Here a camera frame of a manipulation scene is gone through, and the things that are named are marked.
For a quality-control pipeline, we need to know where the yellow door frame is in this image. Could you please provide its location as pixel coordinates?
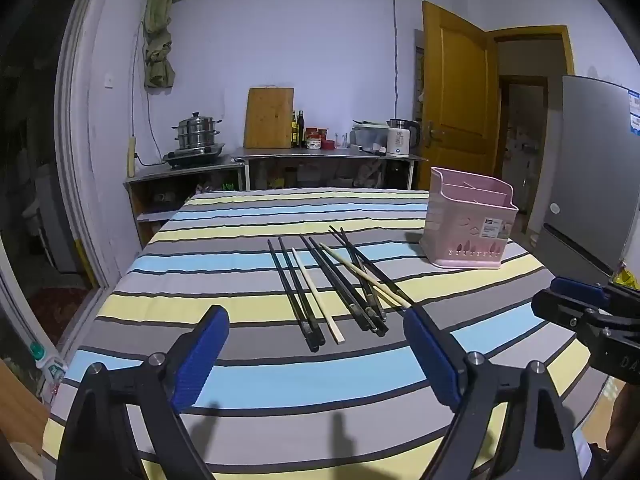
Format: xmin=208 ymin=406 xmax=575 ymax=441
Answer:
xmin=487 ymin=25 xmax=577 ymax=221

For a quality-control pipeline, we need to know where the yellow wooden door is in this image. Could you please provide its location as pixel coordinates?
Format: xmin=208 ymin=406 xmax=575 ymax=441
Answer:
xmin=421 ymin=0 xmax=502 ymax=179

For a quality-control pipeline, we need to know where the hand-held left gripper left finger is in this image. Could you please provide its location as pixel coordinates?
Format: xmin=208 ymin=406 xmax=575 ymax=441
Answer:
xmin=50 ymin=305 xmax=231 ymax=480

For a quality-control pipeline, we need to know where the white sliding door frame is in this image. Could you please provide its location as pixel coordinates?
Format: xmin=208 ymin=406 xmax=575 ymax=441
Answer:
xmin=0 ymin=0 xmax=127 ymax=361

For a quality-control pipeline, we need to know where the silver cooktop stove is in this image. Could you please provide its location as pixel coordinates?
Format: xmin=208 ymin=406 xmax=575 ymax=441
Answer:
xmin=162 ymin=142 xmax=227 ymax=169

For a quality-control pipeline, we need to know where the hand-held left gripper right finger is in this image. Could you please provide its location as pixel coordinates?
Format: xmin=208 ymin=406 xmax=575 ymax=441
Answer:
xmin=402 ymin=305 xmax=598 ymax=480

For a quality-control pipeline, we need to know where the white electric kettle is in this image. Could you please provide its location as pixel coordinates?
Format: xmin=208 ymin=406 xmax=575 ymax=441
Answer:
xmin=384 ymin=118 xmax=422 ymax=157

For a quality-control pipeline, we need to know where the steel steamer pot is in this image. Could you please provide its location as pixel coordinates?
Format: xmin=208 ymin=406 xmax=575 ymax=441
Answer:
xmin=172 ymin=112 xmax=224 ymax=151

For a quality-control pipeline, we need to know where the low steel shelf unit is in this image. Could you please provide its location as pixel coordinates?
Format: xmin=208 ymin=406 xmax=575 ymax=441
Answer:
xmin=123 ymin=156 xmax=247 ymax=249

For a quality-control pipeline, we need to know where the wooden cutting board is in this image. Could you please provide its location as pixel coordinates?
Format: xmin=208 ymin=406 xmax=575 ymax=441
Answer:
xmin=243 ymin=86 xmax=295 ymax=149

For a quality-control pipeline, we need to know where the pink plastic utensil holder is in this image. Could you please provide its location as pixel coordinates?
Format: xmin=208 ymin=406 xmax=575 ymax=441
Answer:
xmin=419 ymin=166 xmax=520 ymax=270

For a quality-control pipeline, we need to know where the grey plastic storage box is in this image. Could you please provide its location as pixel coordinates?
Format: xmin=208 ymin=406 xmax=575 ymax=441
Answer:
xmin=350 ymin=120 xmax=391 ymax=154

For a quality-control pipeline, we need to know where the striped tablecloth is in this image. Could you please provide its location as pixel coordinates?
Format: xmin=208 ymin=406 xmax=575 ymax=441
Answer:
xmin=42 ymin=187 xmax=621 ymax=480

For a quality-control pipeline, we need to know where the silver refrigerator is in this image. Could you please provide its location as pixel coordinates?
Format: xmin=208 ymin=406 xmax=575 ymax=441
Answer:
xmin=529 ymin=75 xmax=640 ymax=282

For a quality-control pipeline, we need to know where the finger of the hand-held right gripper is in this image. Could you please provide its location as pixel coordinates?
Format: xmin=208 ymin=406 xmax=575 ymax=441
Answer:
xmin=531 ymin=290 xmax=602 ymax=332
xmin=549 ymin=276 xmax=609 ymax=307

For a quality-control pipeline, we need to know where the green cap plastic bottle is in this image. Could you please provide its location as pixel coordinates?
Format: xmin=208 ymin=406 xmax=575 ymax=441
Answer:
xmin=29 ymin=341 xmax=67 ymax=402

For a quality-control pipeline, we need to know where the green hanging curtain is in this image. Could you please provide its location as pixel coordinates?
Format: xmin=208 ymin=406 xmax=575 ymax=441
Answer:
xmin=142 ymin=0 xmax=179 ymax=90

